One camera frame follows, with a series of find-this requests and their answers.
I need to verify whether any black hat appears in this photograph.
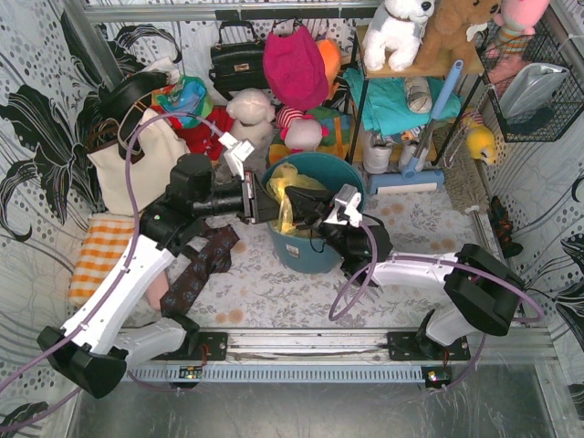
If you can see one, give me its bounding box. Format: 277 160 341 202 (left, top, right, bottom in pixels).
99 70 169 121

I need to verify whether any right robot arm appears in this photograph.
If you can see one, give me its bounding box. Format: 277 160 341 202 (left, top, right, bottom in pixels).
284 184 524 360

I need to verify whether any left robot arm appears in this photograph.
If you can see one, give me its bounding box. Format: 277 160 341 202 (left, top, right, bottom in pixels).
37 150 279 399

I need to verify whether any wooden metal shelf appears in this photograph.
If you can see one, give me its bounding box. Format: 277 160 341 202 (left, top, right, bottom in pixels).
344 24 485 169

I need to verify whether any cream canvas tote bag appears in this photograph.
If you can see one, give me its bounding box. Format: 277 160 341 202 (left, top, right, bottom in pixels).
89 120 189 216

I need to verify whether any brown floral necktie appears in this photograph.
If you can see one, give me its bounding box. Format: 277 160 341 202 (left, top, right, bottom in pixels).
160 224 239 318

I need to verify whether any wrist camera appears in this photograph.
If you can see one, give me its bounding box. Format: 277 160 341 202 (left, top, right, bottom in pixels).
219 132 255 180
324 183 362 228

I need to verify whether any red garment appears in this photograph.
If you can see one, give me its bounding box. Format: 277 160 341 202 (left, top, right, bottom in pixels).
175 106 234 162

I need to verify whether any black wire basket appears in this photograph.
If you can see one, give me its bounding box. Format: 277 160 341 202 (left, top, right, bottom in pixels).
476 21 583 142

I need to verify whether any magenta fabric bag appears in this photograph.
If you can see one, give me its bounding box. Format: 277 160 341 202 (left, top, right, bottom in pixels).
263 25 329 110

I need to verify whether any white plush lamb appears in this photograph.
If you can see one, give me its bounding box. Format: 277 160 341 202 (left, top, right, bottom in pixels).
226 89 276 150

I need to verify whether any rainbow striped cloth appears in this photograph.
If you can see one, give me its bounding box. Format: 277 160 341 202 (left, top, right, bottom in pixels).
266 106 351 165

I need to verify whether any pink plush toy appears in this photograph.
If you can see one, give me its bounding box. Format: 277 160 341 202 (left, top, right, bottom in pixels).
494 0 549 46

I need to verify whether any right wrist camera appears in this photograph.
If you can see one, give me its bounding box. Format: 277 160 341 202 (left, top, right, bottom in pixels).
324 183 362 228

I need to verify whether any yellow trash bag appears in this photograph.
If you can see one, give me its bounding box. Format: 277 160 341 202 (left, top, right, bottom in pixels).
266 162 331 238

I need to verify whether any white sneaker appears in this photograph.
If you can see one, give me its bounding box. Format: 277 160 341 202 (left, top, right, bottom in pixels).
362 144 393 174

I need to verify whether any black leather handbag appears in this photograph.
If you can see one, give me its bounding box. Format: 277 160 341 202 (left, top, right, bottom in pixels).
209 20 269 101

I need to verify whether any orange checkered cloth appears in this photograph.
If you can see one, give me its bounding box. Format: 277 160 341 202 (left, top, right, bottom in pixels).
68 214 134 307

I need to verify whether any pink fuzzy case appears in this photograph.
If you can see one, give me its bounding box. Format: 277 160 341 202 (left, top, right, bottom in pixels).
146 270 170 311

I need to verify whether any yellow plush duck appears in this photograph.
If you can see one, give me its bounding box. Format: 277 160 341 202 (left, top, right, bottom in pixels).
462 111 495 165

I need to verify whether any brown teddy bear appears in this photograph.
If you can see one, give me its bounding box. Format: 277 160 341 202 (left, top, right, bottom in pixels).
414 0 502 73

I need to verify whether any blue flat mop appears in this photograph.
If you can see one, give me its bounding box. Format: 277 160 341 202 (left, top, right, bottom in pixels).
369 59 464 194

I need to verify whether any white plush dog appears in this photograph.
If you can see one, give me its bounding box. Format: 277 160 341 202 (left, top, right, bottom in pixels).
363 0 435 72

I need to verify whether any orange plush toy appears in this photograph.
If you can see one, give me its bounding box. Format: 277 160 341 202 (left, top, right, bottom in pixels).
317 39 341 99

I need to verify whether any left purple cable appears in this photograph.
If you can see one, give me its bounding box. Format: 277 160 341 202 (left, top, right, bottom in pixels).
0 111 229 434

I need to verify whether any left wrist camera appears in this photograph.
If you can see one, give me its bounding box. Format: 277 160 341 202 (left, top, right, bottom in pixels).
219 132 255 180

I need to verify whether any teal trash bin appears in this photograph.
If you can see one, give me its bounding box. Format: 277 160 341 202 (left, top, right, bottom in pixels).
261 152 367 274

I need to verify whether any silver foil pouch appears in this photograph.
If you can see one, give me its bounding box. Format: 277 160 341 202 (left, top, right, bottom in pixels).
499 63 570 119

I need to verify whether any pink plush pig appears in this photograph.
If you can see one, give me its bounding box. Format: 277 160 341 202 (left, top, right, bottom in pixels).
276 106 329 153

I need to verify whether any teal folded towel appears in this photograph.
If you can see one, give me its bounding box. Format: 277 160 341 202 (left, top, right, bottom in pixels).
343 68 462 136

